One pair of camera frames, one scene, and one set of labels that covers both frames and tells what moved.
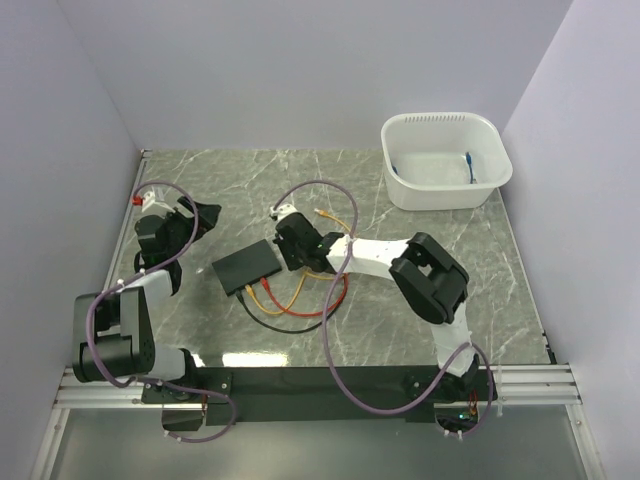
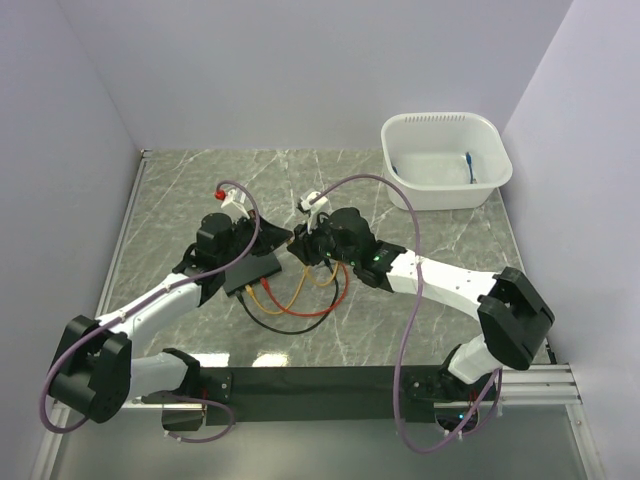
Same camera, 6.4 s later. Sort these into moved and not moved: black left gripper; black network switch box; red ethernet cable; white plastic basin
Moved: black left gripper
Not moved: white plastic basin; black network switch box; red ethernet cable
